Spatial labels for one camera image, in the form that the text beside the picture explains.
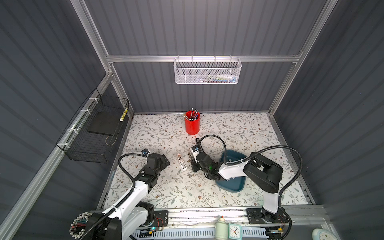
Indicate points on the small teal clock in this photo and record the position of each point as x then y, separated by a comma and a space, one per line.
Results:
234, 232

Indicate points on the pale round object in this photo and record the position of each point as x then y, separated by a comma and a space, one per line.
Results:
321, 234

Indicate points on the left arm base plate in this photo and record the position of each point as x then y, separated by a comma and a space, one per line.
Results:
156, 218

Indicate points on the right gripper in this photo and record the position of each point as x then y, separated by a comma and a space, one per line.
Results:
193, 164

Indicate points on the white wire mesh basket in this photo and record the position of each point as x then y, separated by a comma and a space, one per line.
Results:
213, 71

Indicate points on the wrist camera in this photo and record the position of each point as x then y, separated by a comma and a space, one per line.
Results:
145, 152
195, 150

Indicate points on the black wire basket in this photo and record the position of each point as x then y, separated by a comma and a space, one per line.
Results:
80, 145

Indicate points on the yellow marker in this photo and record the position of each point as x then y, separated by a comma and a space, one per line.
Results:
123, 115

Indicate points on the jar of pencils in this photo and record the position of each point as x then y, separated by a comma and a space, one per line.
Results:
77, 228

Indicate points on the teal plastic tray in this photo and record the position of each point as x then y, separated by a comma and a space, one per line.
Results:
234, 185

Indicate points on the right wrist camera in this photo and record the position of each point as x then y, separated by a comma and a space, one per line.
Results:
195, 150

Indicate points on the white glue bottle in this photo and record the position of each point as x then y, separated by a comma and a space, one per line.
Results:
221, 229

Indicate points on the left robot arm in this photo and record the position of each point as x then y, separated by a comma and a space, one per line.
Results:
121, 219

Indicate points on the pink eraser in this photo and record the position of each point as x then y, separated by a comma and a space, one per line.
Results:
182, 162

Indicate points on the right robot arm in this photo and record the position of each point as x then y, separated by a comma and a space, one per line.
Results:
265, 173

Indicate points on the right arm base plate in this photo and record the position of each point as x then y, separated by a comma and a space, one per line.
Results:
259, 215

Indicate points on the black notebook in basket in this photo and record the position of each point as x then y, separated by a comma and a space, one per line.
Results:
107, 124

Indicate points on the red pencil cup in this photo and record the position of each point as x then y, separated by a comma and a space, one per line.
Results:
192, 122

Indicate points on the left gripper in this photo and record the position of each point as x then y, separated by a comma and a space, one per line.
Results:
162, 165

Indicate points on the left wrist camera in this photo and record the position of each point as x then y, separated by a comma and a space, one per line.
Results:
145, 152

